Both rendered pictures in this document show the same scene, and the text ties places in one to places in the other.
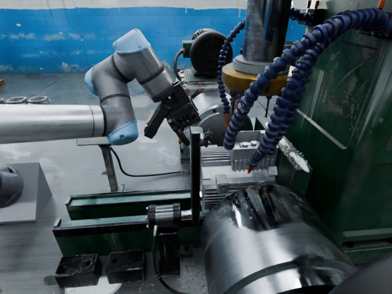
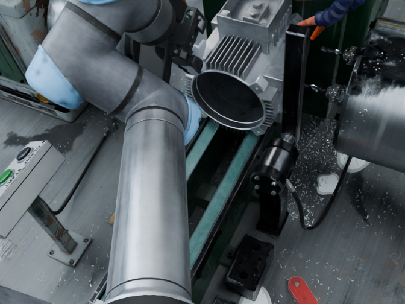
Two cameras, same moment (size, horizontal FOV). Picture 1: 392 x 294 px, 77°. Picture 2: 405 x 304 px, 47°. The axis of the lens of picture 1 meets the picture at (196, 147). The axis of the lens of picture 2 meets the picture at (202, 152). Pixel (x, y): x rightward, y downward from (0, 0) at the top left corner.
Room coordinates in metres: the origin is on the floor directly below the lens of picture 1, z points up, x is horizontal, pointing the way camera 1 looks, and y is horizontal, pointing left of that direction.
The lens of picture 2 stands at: (0.24, 0.48, 1.68)
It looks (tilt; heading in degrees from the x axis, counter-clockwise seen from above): 54 degrees down; 311
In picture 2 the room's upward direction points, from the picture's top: 11 degrees counter-clockwise
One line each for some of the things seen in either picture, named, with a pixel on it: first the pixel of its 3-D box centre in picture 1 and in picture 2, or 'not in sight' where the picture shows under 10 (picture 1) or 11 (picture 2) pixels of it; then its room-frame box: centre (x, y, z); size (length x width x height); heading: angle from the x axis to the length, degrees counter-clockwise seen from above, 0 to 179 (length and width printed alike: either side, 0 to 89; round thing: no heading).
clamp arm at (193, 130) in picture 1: (194, 179); (292, 93); (0.44, 0.00, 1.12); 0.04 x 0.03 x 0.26; 96
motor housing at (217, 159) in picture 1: (233, 177); (248, 67); (0.59, -0.11, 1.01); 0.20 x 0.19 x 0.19; 95
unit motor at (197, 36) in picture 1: (199, 75); not in sight; (1.22, -0.02, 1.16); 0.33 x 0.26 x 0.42; 6
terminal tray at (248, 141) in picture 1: (249, 150); (255, 17); (0.59, -0.15, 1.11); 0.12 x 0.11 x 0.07; 95
